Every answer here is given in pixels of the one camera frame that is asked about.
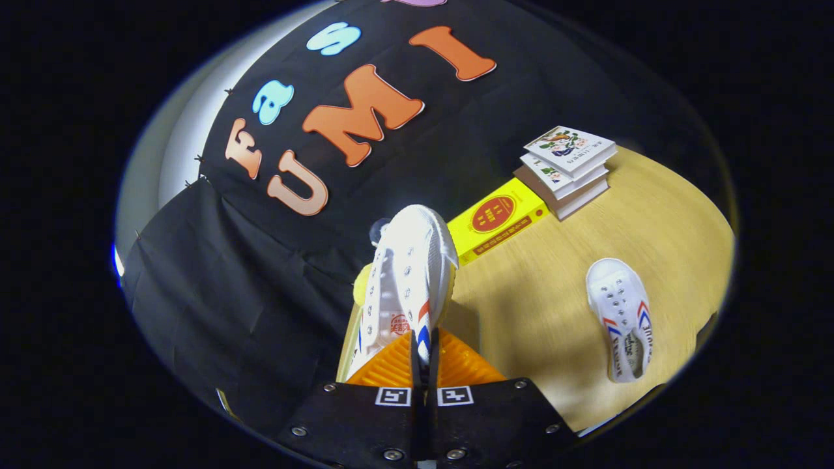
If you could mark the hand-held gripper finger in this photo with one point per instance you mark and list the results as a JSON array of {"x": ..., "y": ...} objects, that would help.
[
  {"x": 432, "y": 384},
  {"x": 417, "y": 371}
]

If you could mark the brown fabric storage box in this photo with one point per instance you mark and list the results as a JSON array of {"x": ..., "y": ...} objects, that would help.
[{"x": 345, "y": 355}]

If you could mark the white canvas shoe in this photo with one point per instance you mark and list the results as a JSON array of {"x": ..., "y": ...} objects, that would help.
[
  {"x": 410, "y": 260},
  {"x": 616, "y": 286}
]

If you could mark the yellow round plush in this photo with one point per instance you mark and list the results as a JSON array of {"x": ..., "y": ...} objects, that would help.
[{"x": 362, "y": 286}]

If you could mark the black backdrop cloth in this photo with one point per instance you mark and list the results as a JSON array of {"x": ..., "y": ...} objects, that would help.
[{"x": 260, "y": 293}]

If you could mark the yellow book with red circle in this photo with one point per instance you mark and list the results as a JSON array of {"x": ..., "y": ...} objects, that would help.
[{"x": 521, "y": 208}]

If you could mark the white book with green print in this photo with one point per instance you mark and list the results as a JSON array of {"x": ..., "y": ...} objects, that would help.
[{"x": 541, "y": 170}]

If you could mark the brown cover book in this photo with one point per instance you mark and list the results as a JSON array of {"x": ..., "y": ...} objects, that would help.
[{"x": 580, "y": 198}]

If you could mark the white illustrated book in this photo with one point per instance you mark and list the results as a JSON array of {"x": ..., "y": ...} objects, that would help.
[{"x": 573, "y": 146}]

